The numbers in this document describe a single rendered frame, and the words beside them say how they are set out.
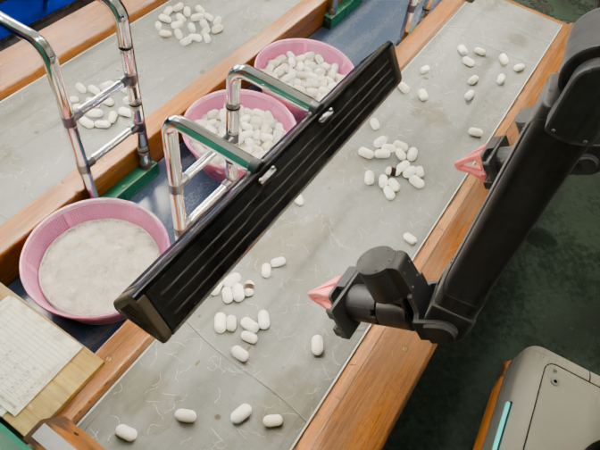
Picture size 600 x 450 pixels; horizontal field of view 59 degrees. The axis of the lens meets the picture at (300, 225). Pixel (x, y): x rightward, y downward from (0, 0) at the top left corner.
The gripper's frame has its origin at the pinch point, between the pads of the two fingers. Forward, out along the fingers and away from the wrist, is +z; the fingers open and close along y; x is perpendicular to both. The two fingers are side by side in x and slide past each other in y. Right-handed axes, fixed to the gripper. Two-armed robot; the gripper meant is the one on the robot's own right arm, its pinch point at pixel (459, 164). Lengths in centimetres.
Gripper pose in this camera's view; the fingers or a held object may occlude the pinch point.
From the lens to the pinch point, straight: 116.8
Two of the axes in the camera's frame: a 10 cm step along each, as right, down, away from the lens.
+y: -5.5, 6.3, -5.5
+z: -7.1, 0.0, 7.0
